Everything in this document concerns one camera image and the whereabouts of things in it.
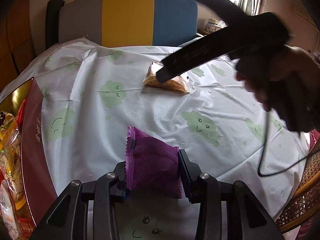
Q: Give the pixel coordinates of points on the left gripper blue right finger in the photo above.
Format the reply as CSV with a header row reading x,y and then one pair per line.
x,y
246,216

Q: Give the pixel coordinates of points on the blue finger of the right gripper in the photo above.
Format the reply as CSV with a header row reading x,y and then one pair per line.
x,y
199,52

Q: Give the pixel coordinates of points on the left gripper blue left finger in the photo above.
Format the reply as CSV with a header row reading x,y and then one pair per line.
x,y
67,218

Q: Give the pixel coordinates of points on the clear rice cracker packet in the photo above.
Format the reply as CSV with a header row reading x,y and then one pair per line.
x,y
179,83

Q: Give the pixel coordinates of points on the purple snack packet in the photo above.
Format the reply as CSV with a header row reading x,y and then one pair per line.
x,y
151,165

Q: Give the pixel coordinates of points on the person's right hand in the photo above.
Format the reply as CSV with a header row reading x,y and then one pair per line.
x,y
287,82

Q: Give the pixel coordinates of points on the patterned tissue box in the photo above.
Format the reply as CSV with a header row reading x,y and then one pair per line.
x,y
214,25

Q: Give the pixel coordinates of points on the wooden side shelf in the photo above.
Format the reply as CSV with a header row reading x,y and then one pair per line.
x,y
202,32

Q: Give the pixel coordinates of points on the wicker chair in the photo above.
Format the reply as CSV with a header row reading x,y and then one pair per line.
x,y
304,204

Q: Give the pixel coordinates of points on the maroon gold gift box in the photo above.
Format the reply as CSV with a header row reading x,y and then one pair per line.
x,y
22,109

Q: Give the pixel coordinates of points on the grey yellow blue chair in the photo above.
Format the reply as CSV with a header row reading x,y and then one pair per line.
x,y
120,23

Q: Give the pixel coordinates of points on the orange edged peanut packet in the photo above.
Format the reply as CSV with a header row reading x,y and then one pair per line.
x,y
11,166

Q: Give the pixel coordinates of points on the cloud print tablecloth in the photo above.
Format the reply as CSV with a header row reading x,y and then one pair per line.
x,y
92,94

